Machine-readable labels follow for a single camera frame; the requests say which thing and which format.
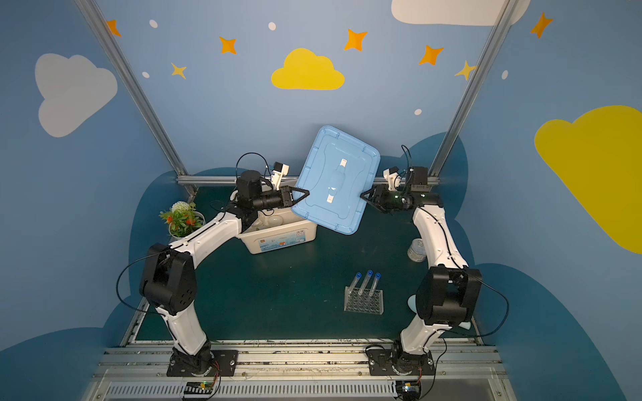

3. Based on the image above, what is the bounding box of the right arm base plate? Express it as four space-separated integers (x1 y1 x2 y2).
364 345 436 376

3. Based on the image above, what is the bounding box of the potted plant white pot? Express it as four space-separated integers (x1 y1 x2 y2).
159 200 206 238

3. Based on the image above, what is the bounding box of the clear acrylic test tube rack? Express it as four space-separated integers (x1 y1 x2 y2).
344 287 385 315

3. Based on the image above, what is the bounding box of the light blue plastic lid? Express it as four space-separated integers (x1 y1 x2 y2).
292 125 381 235

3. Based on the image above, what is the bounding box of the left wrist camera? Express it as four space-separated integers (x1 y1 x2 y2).
270 162 289 190

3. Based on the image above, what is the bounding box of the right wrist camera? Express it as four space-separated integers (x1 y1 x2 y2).
383 166 401 191

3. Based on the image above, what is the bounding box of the light blue brush white handle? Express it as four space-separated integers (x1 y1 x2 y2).
407 295 417 313

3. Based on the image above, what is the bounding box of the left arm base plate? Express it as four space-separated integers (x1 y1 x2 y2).
167 349 238 378

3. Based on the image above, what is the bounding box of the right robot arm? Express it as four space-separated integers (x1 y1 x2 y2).
360 167 483 356

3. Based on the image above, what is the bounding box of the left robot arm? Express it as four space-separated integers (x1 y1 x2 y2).
140 170 309 365

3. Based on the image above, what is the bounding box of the white plastic storage bin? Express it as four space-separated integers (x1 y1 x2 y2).
230 190 317 255

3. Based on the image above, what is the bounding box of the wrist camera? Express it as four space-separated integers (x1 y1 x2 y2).
270 162 289 190
383 166 401 191

